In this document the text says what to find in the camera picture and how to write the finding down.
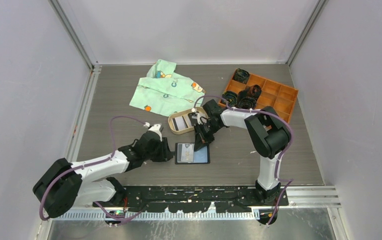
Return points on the rolled dark belt front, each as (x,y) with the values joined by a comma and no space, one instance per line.
(229,97)

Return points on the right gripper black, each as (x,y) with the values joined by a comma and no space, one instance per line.
(201,139)

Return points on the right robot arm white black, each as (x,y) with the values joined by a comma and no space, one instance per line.
(270,135)

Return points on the orange compartment organizer tray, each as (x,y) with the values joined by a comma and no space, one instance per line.
(280,96)

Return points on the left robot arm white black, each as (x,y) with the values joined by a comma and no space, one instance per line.
(66,184)

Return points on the black leather card holder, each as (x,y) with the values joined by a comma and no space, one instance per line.
(186,155)

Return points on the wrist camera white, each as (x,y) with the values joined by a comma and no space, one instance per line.
(156,128)
(198,116)

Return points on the white striped card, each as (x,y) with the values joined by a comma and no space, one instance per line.
(181,123)

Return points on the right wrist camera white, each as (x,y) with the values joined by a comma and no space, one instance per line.
(198,116)

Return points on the beige oval tray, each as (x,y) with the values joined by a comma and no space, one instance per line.
(185,112)

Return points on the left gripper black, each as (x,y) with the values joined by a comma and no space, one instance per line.
(166,154)

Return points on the rolled dark belt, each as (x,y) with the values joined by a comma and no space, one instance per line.
(241,76)
(229,97)

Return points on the rolled dark belt back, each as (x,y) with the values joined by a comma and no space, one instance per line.
(241,76)

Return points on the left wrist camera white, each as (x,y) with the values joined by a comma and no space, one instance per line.
(156,128)

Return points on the slotted metal cable duct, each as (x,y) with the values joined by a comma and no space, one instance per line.
(211,214)

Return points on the green cartoon print cloth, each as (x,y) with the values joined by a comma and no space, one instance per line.
(164,92)

